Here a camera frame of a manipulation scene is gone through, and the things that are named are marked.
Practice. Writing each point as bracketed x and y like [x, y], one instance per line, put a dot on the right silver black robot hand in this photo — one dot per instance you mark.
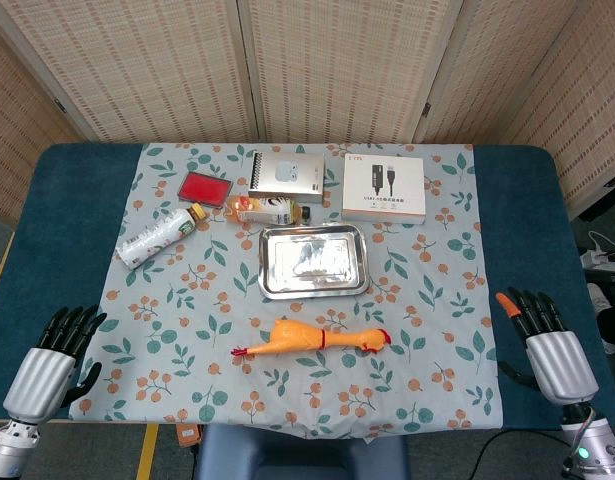
[562, 365]

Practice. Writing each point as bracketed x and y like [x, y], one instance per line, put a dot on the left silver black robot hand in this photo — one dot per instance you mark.
[42, 380]

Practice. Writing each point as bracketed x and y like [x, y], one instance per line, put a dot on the yellow rubber chicken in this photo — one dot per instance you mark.
[292, 337]

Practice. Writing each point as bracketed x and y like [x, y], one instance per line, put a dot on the rectangular metal tray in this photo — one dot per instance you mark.
[312, 260]

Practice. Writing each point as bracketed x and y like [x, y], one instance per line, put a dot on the white power strip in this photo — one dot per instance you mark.
[602, 260]

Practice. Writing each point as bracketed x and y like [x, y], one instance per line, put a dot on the small orange box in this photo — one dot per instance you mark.
[188, 434]

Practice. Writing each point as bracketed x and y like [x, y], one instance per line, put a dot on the white bottle with yellow cap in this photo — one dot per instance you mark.
[154, 237]

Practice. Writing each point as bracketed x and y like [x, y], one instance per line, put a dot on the floral leaf print tablecloth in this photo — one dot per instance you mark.
[212, 300]

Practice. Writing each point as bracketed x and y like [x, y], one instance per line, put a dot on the woven folding screen panel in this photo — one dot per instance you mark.
[587, 100]
[17, 150]
[137, 65]
[347, 65]
[487, 75]

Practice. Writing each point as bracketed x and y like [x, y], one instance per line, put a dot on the red ink pad case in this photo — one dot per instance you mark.
[204, 189]

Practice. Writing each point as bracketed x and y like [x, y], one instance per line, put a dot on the blue padded chair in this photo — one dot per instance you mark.
[297, 455]

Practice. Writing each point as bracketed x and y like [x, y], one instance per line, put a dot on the orange juice bottle black cap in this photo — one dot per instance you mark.
[262, 210]

